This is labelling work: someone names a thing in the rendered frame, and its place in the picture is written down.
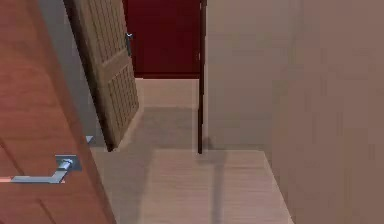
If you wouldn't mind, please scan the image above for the tan panelled wooden door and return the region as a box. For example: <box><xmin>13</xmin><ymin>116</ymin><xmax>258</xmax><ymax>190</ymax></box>
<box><xmin>63</xmin><ymin>0</ymin><xmax>141</xmax><ymax>153</ymax></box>

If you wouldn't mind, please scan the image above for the reddish brown wooden door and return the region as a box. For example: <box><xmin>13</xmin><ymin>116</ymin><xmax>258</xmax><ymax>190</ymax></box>
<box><xmin>0</xmin><ymin>0</ymin><xmax>118</xmax><ymax>224</ymax></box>

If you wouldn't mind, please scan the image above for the dark brown door frame post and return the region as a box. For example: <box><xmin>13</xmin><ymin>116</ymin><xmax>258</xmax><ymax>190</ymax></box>
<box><xmin>197</xmin><ymin>0</ymin><xmax>208</xmax><ymax>155</ymax></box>

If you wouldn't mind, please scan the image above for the small dark door handle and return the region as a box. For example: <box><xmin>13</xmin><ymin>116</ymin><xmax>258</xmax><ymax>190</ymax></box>
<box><xmin>125</xmin><ymin>32</ymin><xmax>134</xmax><ymax>57</ymax></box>

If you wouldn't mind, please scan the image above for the silver lever door handle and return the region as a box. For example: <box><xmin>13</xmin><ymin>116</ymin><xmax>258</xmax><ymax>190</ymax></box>
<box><xmin>0</xmin><ymin>154</ymin><xmax>83</xmax><ymax>185</ymax></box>

